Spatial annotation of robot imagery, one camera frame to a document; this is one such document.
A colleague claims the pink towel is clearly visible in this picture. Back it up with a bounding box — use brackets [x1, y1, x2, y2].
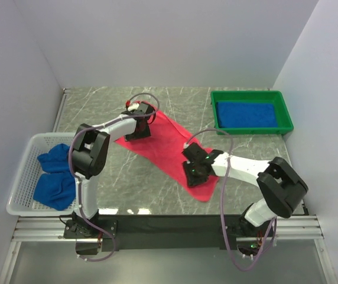
[116, 111, 218, 202]

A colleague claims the large blue towel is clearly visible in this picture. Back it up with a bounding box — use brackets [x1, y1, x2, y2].
[216, 102, 278, 128]

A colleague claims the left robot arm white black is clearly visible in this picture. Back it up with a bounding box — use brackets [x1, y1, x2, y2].
[68, 102, 155, 238]

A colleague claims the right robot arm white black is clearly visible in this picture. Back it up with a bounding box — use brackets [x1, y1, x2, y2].
[182, 143, 308, 236]

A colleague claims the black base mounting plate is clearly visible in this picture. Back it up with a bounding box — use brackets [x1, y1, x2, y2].
[63, 214, 272, 255]

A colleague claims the green plastic tray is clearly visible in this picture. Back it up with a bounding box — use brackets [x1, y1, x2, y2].
[210, 90, 294, 135]

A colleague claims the blue towel in basket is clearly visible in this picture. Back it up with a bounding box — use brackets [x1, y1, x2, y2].
[33, 143, 76, 211]

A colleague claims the white perforated plastic basket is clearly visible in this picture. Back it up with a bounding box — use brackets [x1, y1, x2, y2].
[6, 133, 77, 217]

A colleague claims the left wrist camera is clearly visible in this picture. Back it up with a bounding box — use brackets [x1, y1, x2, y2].
[125, 100, 140, 112]

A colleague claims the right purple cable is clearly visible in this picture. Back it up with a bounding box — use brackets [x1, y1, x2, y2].
[183, 128, 278, 272]

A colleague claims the purple cable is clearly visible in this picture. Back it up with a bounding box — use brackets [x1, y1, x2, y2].
[183, 128, 278, 272]
[68, 93, 161, 263]

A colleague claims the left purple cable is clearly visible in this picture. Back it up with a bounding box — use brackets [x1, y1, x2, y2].
[68, 93, 161, 263]

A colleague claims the aluminium rail frame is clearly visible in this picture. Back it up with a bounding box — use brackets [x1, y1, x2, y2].
[11, 215, 324, 242]

